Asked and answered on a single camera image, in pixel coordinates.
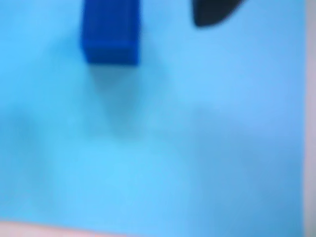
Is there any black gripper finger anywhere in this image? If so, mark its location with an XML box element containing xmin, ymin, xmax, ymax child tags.
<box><xmin>192</xmin><ymin>0</ymin><xmax>248</xmax><ymax>27</ymax></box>

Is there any tiny blue cube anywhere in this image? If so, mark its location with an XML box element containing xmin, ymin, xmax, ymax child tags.
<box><xmin>79</xmin><ymin>0</ymin><xmax>142</xmax><ymax>67</ymax></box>

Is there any light blue paper square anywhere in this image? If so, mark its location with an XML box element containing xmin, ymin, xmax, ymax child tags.
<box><xmin>0</xmin><ymin>0</ymin><xmax>306</xmax><ymax>237</ymax></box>

